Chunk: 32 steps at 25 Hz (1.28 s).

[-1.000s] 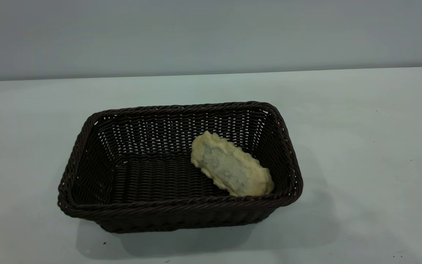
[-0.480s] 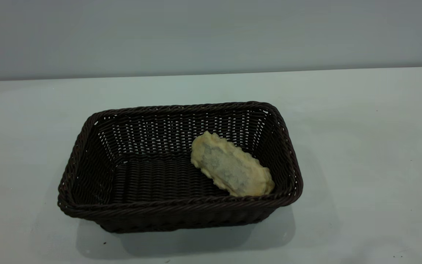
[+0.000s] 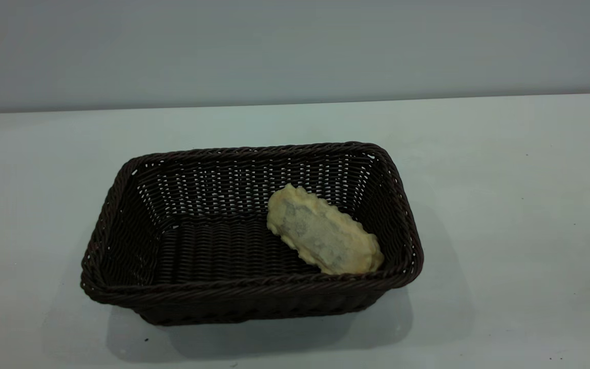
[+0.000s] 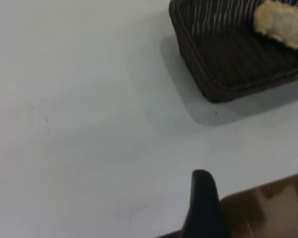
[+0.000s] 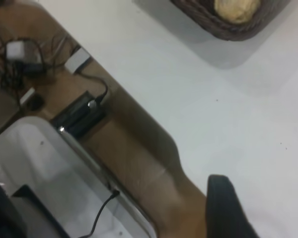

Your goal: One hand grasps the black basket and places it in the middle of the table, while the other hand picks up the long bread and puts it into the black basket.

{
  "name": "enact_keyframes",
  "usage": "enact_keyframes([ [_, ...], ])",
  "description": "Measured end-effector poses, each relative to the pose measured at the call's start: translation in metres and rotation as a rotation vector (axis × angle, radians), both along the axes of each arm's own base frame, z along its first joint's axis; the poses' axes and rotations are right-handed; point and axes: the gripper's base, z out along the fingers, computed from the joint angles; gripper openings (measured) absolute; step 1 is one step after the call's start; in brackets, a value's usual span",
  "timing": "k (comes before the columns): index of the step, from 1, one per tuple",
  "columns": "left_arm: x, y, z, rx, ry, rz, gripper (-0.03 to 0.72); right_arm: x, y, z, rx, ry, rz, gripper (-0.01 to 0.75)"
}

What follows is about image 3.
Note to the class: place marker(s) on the dark brown wicker basket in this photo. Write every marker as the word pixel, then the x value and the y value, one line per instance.
pixel 197 246

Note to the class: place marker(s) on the striped orange bread roll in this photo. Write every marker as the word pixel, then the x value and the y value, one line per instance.
pixel 320 230

